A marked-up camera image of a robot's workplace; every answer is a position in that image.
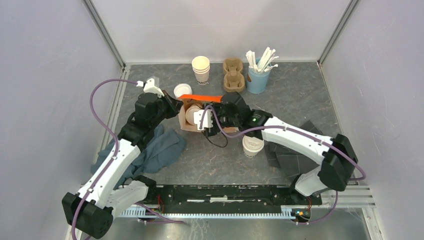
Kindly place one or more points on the lidded white coffee cup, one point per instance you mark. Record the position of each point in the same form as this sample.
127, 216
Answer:
252, 146

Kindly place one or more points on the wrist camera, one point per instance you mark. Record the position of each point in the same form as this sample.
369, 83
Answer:
151, 85
203, 119

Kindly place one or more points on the stack of white lids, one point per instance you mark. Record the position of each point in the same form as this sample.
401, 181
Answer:
182, 89

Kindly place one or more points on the blue straw holder cup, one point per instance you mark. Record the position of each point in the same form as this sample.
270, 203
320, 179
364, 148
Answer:
256, 82

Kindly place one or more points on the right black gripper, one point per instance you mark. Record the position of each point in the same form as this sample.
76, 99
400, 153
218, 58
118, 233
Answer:
214, 130

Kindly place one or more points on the white cable duct strip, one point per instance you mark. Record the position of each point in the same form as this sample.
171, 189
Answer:
140, 212

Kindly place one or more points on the white wrapped straws bundle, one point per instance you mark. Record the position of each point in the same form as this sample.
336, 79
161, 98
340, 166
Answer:
264, 63

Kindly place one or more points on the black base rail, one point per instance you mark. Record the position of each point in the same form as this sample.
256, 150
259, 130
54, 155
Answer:
225, 198

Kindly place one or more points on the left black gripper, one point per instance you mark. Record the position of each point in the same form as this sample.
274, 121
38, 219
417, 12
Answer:
174, 104

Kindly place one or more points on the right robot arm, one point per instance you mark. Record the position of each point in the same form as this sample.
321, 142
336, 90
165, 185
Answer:
335, 157

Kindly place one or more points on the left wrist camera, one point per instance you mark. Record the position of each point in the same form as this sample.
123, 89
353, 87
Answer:
151, 85

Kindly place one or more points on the stack of paper cups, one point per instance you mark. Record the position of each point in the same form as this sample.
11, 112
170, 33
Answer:
201, 69

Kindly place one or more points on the dark grey checked cloth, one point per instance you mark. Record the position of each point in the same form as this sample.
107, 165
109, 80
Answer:
290, 162

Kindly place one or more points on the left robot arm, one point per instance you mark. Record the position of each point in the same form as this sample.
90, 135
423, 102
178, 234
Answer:
93, 208

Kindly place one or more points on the blue-grey cloth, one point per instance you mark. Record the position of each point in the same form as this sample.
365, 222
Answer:
163, 150

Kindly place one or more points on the orange paper bag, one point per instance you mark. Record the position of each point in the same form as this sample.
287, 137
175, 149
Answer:
189, 99

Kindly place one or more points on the brown cardboard cup carrier stack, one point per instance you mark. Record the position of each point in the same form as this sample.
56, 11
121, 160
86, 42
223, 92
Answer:
233, 80

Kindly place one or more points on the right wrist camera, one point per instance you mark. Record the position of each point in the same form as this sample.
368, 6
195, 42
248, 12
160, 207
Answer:
203, 119

